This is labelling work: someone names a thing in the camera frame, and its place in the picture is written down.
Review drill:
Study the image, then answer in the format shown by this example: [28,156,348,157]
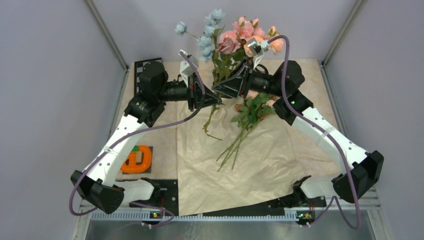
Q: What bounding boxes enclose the black grey chessboard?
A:
[133,57,163,96]

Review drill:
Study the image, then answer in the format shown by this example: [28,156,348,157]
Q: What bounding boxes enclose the aluminium frame rail right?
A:
[321,0,368,69]

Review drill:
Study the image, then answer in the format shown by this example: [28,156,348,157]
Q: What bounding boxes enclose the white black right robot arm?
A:
[212,39,384,206]

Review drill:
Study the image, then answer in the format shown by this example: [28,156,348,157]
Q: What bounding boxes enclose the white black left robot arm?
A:
[68,50,221,215]

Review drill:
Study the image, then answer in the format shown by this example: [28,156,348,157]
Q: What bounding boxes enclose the small pink flower bunch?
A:
[217,90,279,171]

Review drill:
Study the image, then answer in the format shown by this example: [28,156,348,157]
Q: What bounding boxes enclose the aluminium front frame rail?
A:
[71,180,395,240]

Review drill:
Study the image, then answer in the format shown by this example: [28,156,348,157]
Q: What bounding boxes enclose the orange curved toy track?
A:
[120,145,153,175]

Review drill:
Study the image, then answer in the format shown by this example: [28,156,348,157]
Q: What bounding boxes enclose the aluminium frame rail left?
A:
[84,0,129,72]

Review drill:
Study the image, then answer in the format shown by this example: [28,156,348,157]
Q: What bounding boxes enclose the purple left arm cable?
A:
[68,51,207,229]

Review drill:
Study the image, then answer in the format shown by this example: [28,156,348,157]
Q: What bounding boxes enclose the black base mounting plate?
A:
[117,177,326,216]

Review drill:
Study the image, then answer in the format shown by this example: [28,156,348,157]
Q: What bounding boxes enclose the pink orange blue flowers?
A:
[174,8,286,84]

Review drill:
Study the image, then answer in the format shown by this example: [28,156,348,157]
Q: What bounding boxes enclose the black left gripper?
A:
[157,71,222,112]

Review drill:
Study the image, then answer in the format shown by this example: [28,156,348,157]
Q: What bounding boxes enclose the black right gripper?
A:
[211,58,285,100]

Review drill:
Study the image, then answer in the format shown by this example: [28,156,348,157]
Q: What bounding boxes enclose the aluminium frame rail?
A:
[321,0,368,69]
[71,180,395,240]
[84,0,129,72]

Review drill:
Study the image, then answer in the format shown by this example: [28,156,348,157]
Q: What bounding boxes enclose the orange paper bouquet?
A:
[176,96,332,217]

